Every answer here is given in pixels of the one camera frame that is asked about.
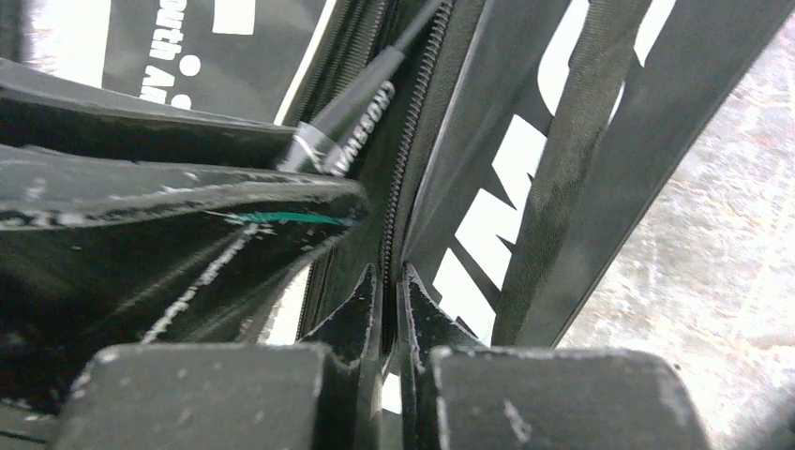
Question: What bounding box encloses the black sport racket bag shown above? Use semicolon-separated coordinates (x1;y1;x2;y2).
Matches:
18;0;398;126

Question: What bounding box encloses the black racket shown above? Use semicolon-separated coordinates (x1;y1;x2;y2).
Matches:
276;1;442;177

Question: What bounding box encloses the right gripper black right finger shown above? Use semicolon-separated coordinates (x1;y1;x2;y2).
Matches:
397;264;709;449

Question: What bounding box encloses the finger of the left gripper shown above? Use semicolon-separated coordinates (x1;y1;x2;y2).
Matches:
1;59;294;169

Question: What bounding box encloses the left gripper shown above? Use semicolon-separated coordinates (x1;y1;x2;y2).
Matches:
1;145;368;413

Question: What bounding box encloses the black crossway racket bag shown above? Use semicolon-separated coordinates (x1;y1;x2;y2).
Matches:
298;1;794;347

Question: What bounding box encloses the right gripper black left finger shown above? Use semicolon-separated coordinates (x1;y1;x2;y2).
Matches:
52;265;382;449

